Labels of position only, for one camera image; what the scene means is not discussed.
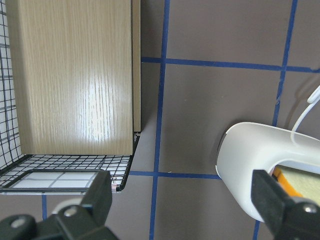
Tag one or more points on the wire basket with checked liner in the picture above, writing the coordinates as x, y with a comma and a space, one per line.
70, 93

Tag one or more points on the white two-slot toaster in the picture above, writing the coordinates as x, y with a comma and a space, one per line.
249, 146

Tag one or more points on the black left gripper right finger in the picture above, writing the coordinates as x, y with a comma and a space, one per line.
286, 217

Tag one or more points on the yellow toast slice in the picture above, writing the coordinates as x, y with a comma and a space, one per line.
298, 183

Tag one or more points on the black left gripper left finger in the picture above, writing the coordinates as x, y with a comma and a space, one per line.
83, 221

